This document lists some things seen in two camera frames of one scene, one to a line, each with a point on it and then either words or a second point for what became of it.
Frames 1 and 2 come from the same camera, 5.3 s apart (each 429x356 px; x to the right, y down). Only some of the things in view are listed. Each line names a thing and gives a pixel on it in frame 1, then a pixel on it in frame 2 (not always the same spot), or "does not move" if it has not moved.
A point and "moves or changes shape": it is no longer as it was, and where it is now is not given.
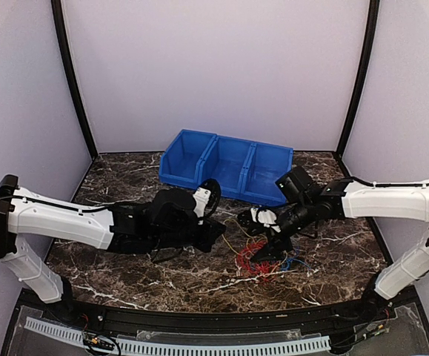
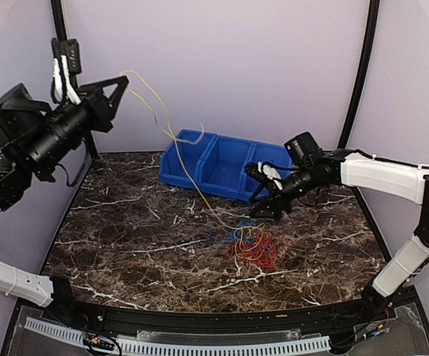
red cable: x=261 y=270 moves or changes shape
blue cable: x=284 y=268 moves or changes shape
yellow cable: x=247 y=236 moves or changes shape
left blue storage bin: x=181 y=159 does not move
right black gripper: x=274 y=239 -> x=274 y=193
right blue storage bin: x=264 y=165 does not move
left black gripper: x=212 y=231 -> x=104 y=110
